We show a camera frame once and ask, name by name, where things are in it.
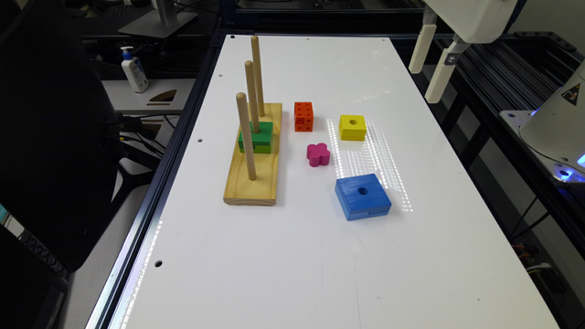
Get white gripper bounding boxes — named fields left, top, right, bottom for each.
left=409, top=0, right=517, bottom=103

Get pink flower block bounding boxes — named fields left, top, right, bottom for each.
left=306, top=143, right=330, bottom=167

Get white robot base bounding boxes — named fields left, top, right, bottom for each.
left=500, top=65, right=584, bottom=185

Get yellow square block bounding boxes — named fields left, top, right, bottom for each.
left=339, top=114, right=367, bottom=141

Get orange cube with holes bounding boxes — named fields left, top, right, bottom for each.
left=294, top=102, right=314, bottom=132

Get blue square block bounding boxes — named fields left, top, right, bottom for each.
left=335, top=174, right=392, bottom=221

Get back wooden peg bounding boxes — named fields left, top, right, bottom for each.
left=250, top=35, right=265, bottom=117

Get wooden peg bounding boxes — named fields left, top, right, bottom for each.
left=236, top=92, right=257, bottom=180
left=250, top=35, right=265, bottom=117
left=244, top=60, right=261, bottom=133

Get middle wooden peg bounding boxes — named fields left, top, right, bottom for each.
left=244, top=60, right=261, bottom=133

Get green square block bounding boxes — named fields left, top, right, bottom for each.
left=251, top=122, right=273, bottom=154

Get front wooden peg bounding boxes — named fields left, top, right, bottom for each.
left=236, top=92, right=257, bottom=180

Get wooden peg base board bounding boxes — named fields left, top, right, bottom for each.
left=222, top=102, right=283, bottom=207

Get grey monitor stand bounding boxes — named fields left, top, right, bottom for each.
left=118, top=0, right=198, bottom=38

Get white lotion pump bottle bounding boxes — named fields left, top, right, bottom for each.
left=121, top=46, right=149, bottom=93

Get black office chair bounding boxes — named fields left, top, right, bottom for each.
left=1, top=0, right=159, bottom=328

